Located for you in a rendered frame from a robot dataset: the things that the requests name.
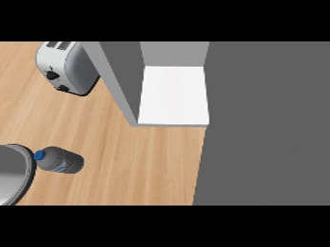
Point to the dark grey cabinet door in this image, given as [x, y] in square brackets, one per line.
[278, 128]

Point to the water bottle with blue cap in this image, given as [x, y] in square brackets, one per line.
[59, 160]

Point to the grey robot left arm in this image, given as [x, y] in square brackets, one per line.
[2, 175]

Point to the grey cabinet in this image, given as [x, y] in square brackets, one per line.
[173, 93]

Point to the silver toaster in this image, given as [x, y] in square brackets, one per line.
[65, 69]

